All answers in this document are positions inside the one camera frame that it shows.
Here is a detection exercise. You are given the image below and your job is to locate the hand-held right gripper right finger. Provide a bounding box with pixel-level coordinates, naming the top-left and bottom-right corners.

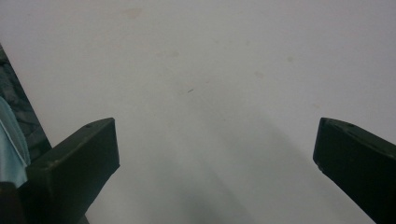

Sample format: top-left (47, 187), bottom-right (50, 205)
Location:
top-left (312, 117), bottom-right (396, 224)

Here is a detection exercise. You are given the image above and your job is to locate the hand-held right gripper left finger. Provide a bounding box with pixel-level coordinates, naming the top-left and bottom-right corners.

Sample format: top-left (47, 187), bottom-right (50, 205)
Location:
top-left (18, 117), bottom-right (120, 224)

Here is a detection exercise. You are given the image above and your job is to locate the light blue cloth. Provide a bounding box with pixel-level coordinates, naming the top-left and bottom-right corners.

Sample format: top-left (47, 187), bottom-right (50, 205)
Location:
top-left (0, 96), bottom-right (32, 189)

